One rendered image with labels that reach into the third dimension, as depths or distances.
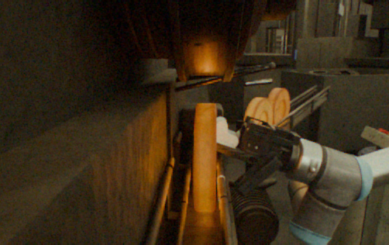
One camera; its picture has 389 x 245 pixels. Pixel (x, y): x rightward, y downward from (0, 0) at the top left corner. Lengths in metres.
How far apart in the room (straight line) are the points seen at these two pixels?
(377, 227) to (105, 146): 1.38
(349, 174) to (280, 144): 0.15
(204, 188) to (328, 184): 0.31
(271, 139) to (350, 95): 2.17
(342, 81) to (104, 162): 2.58
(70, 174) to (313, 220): 0.63
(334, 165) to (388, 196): 0.79
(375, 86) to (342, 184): 2.26
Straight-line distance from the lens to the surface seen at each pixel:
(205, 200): 0.48
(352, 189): 0.72
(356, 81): 2.79
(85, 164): 0.18
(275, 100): 1.09
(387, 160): 0.88
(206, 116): 0.48
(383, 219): 1.50
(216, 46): 0.38
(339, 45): 4.55
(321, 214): 0.73
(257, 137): 0.64
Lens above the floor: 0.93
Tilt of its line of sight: 14 degrees down
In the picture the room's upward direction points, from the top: straight up
